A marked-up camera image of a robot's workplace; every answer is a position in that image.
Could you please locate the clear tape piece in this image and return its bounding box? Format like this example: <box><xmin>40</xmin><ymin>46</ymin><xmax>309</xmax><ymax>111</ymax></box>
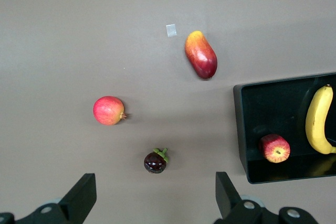
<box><xmin>165</xmin><ymin>24</ymin><xmax>177</xmax><ymax>37</ymax></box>

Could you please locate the black plastic box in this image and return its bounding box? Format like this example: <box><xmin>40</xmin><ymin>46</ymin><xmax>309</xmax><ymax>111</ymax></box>
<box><xmin>233</xmin><ymin>72</ymin><xmax>336</xmax><ymax>185</ymax></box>

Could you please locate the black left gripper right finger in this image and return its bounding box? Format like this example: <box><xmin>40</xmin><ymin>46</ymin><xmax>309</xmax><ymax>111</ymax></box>
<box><xmin>214</xmin><ymin>172</ymin><xmax>265</xmax><ymax>224</ymax></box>

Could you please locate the red yellow mango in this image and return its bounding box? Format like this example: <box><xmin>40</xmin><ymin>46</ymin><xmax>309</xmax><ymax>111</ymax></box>
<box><xmin>184</xmin><ymin>30</ymin><xmax>218</xmax><ymax>80</ymax></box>

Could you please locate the yellow banana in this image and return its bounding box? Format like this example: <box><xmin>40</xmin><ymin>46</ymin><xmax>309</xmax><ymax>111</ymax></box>
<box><xmin>305</xmin><ymin>84</ymin><xmax>336</xmax><ymax>155</ymax></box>

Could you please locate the dark purple mangosteen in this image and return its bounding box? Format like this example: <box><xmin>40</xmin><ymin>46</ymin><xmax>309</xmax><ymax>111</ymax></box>
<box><xmin>143</xmin><ymin>147</ymin><xmax>169</xmax><ymax>174</ymax></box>

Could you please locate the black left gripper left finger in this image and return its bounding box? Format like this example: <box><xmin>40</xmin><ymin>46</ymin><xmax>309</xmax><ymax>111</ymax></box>
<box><xmin>15</xmin><ymin>173</ymin><xmax>97</xmax><ymax>224</ymax></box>

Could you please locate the red apple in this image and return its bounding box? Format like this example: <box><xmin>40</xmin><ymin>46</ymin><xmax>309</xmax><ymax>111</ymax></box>
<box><xmin>258</xmin><ymin>134</ymin><xmax>291</xmax><ymax>163</ymax></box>
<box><xmin>92</xmin><ymin>95</ymin><xmax>132</xmax><ymax>126</ymax></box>

